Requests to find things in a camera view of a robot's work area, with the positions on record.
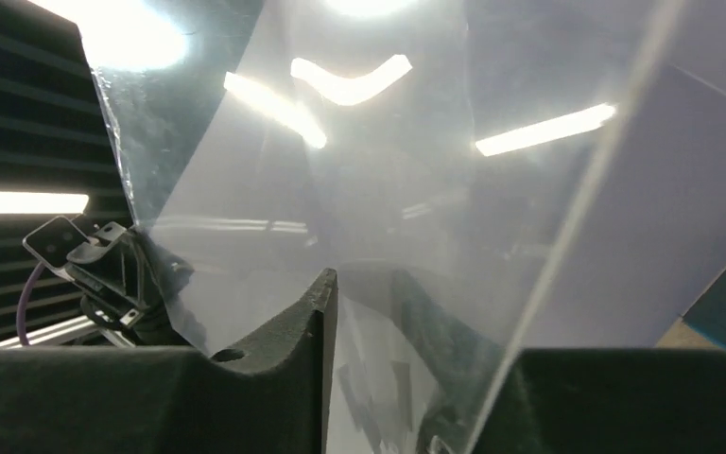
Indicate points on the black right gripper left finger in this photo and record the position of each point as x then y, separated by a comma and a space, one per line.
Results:
267, 393

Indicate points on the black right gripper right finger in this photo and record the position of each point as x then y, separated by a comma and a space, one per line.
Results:
561, 400

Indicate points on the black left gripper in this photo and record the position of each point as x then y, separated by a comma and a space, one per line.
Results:
125, 284

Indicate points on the clear acrylic sheet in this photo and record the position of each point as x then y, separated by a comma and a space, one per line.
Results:
438, 155

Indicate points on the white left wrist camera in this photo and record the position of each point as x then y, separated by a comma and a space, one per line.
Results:
54, 240

